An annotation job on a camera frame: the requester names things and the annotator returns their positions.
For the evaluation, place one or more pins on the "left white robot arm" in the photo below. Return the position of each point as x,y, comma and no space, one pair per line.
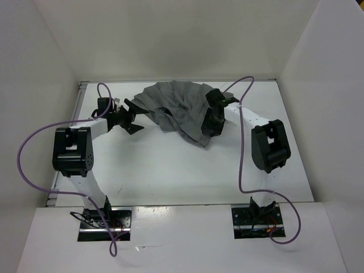
93,197

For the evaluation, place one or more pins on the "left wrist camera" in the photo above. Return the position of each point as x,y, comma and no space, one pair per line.
115,102

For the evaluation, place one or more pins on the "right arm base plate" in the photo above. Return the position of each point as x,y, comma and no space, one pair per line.
251,221

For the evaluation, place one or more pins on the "grey pleated skirt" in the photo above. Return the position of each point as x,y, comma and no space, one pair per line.
177,106

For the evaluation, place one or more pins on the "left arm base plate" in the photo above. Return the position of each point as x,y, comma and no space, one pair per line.
92,228

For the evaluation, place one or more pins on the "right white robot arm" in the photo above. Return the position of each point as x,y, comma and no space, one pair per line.
264,148

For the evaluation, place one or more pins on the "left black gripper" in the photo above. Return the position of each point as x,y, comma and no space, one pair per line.
128,125

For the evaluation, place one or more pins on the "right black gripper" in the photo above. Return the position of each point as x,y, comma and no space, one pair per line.
216,129

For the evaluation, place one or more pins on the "aluminium table edge rail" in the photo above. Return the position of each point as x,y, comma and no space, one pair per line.
69,152

